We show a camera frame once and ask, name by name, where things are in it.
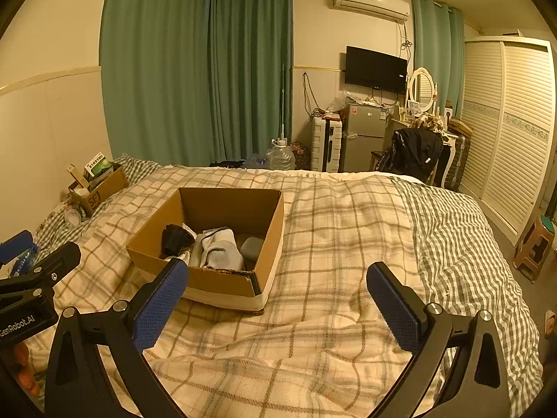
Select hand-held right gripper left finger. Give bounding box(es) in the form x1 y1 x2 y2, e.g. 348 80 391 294
44 258 190 418

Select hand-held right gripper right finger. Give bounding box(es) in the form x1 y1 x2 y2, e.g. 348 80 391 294
366 262 512 418

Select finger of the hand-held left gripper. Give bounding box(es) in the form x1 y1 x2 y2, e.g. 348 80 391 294
0 231 36 264
0 241 82 299

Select black pouch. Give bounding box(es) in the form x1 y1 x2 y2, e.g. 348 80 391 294
161 224 196 257

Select white sock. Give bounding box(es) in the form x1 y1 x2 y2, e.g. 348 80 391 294
189 226 245 271

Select grey rounded case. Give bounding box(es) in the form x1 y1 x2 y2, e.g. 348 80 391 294
239 236 264 262

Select large cardboard box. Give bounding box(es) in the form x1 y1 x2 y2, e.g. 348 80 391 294
126 187 285 312

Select person's left hand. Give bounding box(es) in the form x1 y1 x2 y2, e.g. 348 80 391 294
12 341 43 396

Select blue water bottle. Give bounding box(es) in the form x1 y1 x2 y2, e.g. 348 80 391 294
6 246 40 277

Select beige slim carton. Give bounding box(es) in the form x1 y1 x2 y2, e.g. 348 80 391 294
66 164 90 190

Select small printed cardboard box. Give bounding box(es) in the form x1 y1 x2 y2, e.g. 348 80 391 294
68 162 129 218

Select cream plaid blanket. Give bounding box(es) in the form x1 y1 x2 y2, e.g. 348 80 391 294
32 168 457 418

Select green and black packet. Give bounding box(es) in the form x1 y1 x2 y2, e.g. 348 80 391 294
84 152 111 179

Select dark chair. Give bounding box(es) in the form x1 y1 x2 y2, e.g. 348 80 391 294
371 148 394 172

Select brown plastic stool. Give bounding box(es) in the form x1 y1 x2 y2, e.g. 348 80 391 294
512 215 557 281

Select black jacket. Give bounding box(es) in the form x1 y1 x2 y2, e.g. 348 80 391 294
383 127 442 179

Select silver small fridge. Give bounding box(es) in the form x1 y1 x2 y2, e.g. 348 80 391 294
339 100 390 173

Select white ribbed suitcase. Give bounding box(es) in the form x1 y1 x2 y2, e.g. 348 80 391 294
311 115 342 172

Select dark patterned bag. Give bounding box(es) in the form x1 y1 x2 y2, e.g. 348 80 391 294
289 140 312 170

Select large clear water jug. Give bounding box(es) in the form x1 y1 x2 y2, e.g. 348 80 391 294
266 138 297 170

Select white louvred wardrobe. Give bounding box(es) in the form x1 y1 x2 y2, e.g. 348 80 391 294
457 35 557 245

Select white oval mirror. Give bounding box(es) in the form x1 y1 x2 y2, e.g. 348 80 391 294
407 67 437 111

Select light green curtain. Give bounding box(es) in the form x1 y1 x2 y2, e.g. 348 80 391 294
100 0 214 166

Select white pole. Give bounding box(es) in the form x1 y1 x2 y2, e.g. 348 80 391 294
281 64 288 140

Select dark green curtain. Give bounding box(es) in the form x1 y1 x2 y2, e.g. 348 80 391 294
206 0 293 164

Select narrow green curtain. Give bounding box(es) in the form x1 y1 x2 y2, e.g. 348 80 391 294
411 0 466 109

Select white air conditioner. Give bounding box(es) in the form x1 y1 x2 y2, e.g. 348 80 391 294
333 0 412 22

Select wall cables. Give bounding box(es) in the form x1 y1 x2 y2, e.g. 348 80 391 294
302 72 321 115

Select black wall television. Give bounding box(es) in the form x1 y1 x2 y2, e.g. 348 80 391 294
345 46 408 94

